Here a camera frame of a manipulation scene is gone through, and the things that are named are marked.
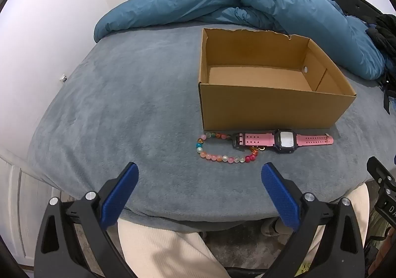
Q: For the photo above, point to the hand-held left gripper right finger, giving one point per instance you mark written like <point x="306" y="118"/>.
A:
<point x="280" y="194"/>

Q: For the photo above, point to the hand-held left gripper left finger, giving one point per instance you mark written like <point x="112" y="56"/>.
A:
<point x="120" y="194"/>

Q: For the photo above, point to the brown cardboard box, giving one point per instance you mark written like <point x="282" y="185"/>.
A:
<point x="263" y="105"/>

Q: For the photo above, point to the person's cream trousers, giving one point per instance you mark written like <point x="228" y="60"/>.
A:
<point x="161" y="250"/>

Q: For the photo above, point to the grey fleece blanket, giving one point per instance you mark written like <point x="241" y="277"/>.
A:
<point x="123" y="111"/>

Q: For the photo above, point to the white door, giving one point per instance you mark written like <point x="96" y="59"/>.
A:
<point x="18" y="203"/>

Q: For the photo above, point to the black clothing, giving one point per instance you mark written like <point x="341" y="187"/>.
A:
<point x="386" y="33"/>

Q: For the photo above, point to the blue duvet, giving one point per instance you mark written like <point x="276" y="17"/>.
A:
<point x="278" y="2"/>

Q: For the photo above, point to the small wall socket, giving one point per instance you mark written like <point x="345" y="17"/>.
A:
<point x="63" y="78"/>

